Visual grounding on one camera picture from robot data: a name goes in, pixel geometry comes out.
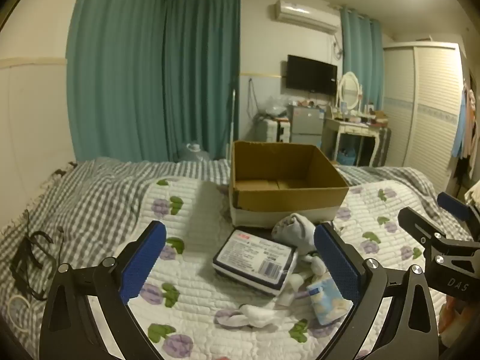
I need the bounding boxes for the wide teal curtain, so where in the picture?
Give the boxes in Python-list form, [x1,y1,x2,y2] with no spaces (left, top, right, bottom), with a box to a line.
[67,0,167,163]

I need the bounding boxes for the white air conditioner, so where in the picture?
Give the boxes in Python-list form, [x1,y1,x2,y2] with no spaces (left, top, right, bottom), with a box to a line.
[271,0,340,34]

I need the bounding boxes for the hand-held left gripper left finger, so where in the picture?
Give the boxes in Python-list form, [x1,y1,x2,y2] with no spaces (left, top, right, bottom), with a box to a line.
[39,220,167,360]

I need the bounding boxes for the narrow teal curtain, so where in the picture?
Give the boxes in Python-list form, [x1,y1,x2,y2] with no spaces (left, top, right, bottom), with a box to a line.
[339,5,385,115]

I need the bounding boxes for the white socks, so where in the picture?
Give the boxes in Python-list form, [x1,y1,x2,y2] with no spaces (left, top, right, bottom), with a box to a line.
[277,249,328,307]

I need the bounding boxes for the white slatted wardrobe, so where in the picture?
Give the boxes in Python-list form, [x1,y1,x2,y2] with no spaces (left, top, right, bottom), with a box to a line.
[382,41,466,196]

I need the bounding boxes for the small grey fridge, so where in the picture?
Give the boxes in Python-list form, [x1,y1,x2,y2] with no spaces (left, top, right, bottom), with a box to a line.
[288,104,326,147]

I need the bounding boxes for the thin white pole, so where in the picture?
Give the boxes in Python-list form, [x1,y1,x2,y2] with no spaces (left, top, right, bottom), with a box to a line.
[227,77,239,158]

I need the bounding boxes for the orange patterned cloth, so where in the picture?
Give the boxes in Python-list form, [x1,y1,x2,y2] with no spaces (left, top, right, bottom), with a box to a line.
[439,300,463,346]

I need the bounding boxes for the white floral quilt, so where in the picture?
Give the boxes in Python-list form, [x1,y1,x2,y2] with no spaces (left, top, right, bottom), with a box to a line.
[80,178,451,360]

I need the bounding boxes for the hanging wall cable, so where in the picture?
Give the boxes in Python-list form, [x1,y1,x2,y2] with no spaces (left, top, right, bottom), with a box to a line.
[247,78,259,118]

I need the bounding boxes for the black cable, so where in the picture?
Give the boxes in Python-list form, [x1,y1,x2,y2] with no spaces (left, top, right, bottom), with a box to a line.
[9,227,64,301]

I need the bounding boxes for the hanging clothes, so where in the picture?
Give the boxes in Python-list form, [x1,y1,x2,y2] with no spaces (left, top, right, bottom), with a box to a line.
[452,82,477,181]

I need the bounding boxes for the small pale tissue packet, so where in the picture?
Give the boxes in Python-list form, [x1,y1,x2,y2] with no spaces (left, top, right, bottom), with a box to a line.
[305,272,353,325]

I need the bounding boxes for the dark blue tissue pack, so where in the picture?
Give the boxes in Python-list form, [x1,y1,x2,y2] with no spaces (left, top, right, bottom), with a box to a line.
[212,229,295,296]

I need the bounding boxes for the clear water jug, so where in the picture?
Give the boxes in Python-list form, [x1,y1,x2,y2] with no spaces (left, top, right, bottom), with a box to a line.
[180,143,211,163]

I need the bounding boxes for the white dressing table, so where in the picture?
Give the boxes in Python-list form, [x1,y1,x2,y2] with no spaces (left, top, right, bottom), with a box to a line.
[322,114,391,167]

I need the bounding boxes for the white knotted sock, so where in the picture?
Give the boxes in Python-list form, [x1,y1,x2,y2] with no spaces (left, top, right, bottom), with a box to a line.
[214,304,287,331]

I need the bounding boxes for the white suitcase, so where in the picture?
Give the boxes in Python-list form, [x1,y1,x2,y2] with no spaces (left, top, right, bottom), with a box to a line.
[259,118,291,143]

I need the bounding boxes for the black wall television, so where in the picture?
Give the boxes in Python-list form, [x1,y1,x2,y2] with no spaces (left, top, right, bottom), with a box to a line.
[286,55,338,96]

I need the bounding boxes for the clear plastic bag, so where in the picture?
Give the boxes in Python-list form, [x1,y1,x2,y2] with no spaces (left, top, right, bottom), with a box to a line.
[262,95,291,118]

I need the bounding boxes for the white oval mirror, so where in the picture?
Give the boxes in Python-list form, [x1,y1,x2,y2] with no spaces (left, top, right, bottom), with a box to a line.
[336,71,364,113]

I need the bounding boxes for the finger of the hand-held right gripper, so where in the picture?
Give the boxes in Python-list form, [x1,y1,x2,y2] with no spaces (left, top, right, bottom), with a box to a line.
[398,206,460,261]
[437,192,480,235]

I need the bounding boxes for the brown cardboard box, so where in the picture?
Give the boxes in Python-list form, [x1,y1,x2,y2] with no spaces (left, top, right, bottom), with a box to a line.
[228,140,350,229]

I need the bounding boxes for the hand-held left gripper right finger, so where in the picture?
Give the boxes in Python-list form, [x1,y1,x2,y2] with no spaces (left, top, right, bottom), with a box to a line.
[313,222,439,360]

